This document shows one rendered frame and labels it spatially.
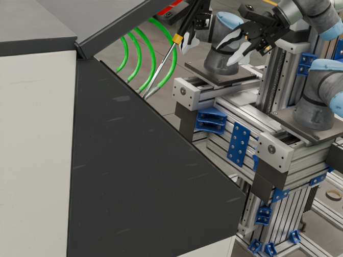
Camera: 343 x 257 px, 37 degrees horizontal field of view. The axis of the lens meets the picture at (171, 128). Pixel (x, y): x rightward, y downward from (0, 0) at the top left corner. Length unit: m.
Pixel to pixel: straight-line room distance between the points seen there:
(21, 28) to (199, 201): 0.71
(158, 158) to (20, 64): 0.45
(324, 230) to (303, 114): 1.08
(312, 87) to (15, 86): 1.12
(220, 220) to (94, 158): 0.55
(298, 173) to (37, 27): 1.18
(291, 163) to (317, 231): 1.01
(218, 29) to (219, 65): 0.15
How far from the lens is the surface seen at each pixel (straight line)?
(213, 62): 2.13
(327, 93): 1.74
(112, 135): 1.14
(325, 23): 1.57
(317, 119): 1.86
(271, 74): 2.09
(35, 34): 0.99
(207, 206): 1.48
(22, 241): 1.21
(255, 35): 1.50
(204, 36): 2.10
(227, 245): 1.67
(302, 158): 1.87
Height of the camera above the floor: 1.84
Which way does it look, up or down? 29 degrees down
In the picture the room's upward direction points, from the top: 9 degrees clockwise
